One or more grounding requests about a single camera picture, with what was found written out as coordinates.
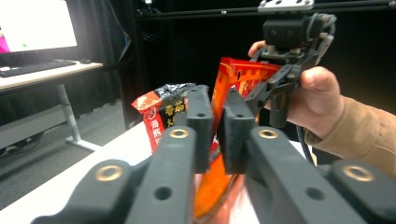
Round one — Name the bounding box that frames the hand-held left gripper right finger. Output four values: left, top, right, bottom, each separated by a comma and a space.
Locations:
218, 88, 368, 224

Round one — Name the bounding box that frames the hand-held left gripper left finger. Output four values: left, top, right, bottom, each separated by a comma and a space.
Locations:
124, 84, 214, 224

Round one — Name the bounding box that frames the orange seasoning packet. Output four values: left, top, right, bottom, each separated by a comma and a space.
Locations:
193, 56, 282, 224

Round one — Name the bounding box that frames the large black red seasoning packet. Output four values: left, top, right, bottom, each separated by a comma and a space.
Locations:
131, 82, 196, 156

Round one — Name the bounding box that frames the white table sheet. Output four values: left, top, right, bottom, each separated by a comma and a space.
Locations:
0, 120, 317, 224

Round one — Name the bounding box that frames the black metal crossbar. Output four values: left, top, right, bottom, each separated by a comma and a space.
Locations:
134, 0, 396, 21

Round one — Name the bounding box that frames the wooden desk with grey leg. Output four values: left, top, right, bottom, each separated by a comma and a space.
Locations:
0, 60, 105, 153

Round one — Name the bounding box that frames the black curtain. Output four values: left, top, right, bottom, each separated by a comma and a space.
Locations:
64, 0, 138, 125

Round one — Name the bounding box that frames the black keyboard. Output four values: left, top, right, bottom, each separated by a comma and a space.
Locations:
0, 59, 78, 78

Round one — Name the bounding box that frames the computer monitor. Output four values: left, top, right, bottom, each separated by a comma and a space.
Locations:
0, 0, 78, 68

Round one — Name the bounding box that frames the right hand-held gripper cable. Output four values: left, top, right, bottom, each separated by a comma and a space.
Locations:
295, 124, 315, 164

